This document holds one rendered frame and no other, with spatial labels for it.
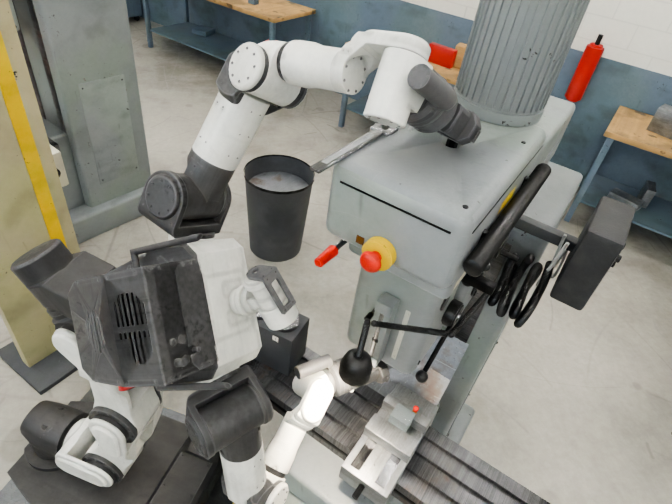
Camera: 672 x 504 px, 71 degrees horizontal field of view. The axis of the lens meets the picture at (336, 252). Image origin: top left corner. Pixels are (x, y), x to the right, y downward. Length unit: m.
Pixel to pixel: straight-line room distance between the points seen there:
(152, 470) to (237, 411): 0.98
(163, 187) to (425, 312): 0.59
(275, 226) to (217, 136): 2.33
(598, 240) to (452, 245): 0.48
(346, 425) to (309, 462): 0.16
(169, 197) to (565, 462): 2.53
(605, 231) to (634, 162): 4.18
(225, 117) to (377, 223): 0.33
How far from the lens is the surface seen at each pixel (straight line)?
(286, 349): 1.57
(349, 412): 1.63
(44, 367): 3.00
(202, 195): 0.94
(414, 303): 1.05
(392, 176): 0.79
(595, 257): 1.20
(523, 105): 1.08
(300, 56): 0.81
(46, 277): 1.18
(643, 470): 3.21
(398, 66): 0.71
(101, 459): 1.78
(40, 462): 2.02
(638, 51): 5.12
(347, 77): 0.77
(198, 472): 1.88
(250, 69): 0.84
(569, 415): 3.17
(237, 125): 0.89
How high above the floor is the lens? 2.28
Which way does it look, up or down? 40 degrees down
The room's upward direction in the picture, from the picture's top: 9 degrees clockwise
